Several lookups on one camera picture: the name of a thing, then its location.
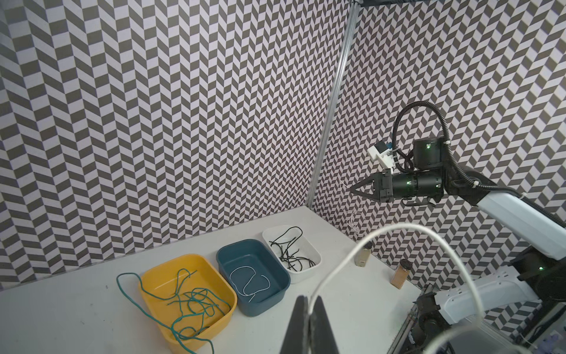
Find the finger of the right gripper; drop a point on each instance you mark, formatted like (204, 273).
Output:
(374, 196)
(371, 181)

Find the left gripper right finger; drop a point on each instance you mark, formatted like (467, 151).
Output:
(322, 339)

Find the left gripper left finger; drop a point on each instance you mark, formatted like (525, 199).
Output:
(296, 339)

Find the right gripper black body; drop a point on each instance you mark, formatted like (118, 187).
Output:
(426, 184)

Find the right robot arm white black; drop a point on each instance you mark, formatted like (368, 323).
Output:
(537, 273)

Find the spice jar black lid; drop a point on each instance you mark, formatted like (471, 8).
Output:
(362, 256)
(401, 274)

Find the dark teal plastic bin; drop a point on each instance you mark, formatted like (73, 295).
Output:
(257, 277)

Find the white plastic bin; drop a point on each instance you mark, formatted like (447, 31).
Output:
(291, 247)

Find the yellow plastic bin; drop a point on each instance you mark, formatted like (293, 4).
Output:
(190, 301)

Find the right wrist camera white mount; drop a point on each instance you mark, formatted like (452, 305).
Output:
(380, 153)

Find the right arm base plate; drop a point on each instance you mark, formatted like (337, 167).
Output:
(422, 325)

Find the right corner aluminium post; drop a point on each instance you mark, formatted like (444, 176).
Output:
(334, 96)

